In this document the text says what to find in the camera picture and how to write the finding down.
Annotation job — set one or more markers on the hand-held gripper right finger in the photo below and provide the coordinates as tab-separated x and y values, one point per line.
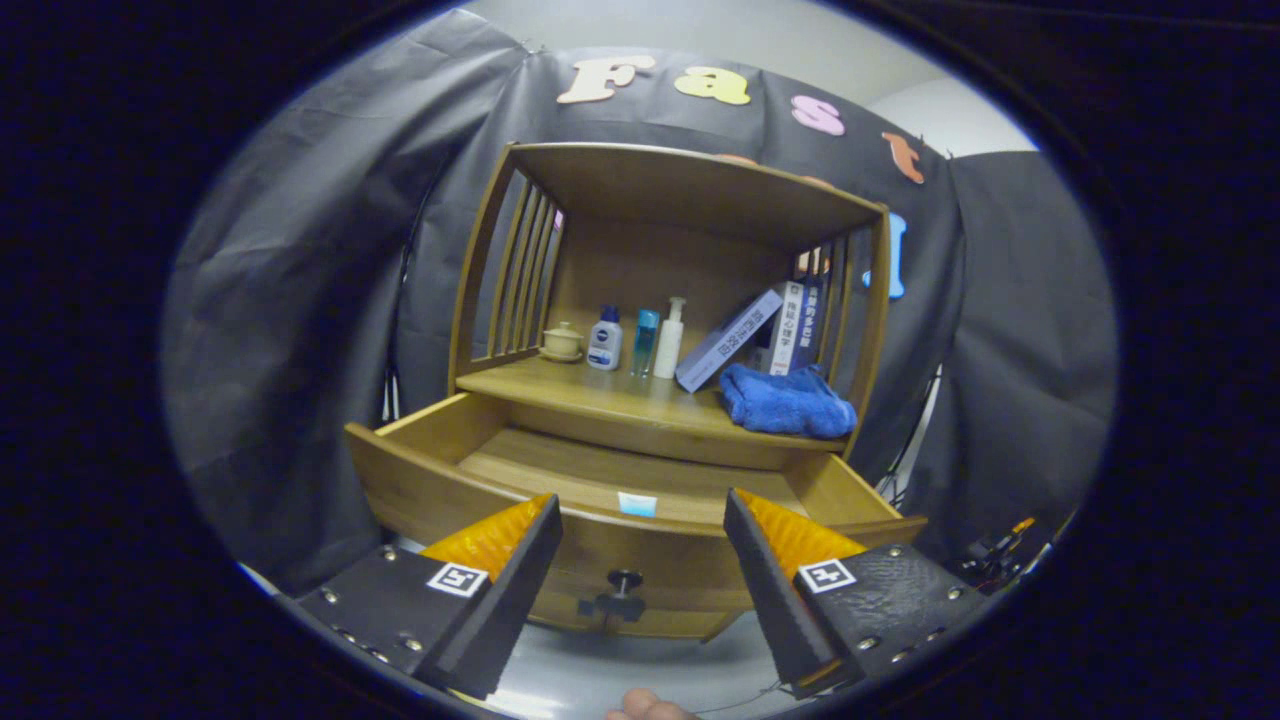
768	590

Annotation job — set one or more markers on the black tripod stand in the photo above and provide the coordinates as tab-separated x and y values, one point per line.
893	470
388	400

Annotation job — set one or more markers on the black device with orange tip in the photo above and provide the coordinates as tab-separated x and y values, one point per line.
990	555

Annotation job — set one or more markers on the wooden cabinet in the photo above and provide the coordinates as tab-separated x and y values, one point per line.
640	270

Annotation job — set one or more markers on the wooden countertop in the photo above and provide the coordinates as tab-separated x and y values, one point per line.
600	395

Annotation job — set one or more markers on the white pump bottle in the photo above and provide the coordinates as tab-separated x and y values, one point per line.
668	345

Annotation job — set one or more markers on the teal clear bottle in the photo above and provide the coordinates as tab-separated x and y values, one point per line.
645	340

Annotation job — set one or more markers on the dark blue spine book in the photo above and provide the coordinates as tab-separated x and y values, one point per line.
808	325

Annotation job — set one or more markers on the white spine book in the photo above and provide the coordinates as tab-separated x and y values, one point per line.
788	335

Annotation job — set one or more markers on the blue squeeze tube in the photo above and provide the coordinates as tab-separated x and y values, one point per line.
637	504

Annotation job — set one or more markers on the lavender leaning book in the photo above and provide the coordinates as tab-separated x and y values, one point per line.
725	345

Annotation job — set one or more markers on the white bottle with blue cap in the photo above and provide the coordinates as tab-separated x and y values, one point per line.
604	345

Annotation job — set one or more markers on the blue folded towel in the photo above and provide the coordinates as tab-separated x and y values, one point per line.
785	405

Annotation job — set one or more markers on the beige lidded teacup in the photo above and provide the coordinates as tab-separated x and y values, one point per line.
562	343

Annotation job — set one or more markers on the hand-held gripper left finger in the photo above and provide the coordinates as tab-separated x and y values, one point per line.
510	600

